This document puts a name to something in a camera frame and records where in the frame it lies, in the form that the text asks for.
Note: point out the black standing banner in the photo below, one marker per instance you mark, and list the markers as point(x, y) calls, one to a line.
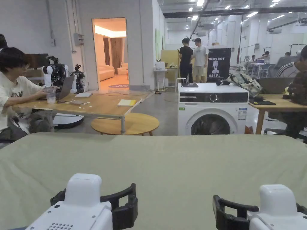
point(220, 64)

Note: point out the small black robot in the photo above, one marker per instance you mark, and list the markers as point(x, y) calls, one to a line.
point(79, 80)

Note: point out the cream armchair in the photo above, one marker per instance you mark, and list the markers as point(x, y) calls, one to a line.
point(122, 71)

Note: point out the group of people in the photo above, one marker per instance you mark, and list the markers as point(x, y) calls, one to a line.
point(260, 58)

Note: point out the grey wall electrical box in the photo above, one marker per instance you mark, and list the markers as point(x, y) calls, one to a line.
point(78, 39)

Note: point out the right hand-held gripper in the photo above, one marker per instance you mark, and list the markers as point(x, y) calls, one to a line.
point(275, 206)

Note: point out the bed with pale green sheet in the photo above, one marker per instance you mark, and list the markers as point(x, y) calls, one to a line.
point(168, 165)

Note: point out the white washing machine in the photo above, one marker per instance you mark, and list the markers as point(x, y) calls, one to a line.
point(206, 107)

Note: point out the cream sofa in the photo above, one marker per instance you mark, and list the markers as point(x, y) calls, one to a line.
point(106, 73)

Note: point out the white and black robot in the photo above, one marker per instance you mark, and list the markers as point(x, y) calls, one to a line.
point(54, 71)

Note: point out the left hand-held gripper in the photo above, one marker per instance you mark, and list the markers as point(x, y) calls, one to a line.
point(81, 191)

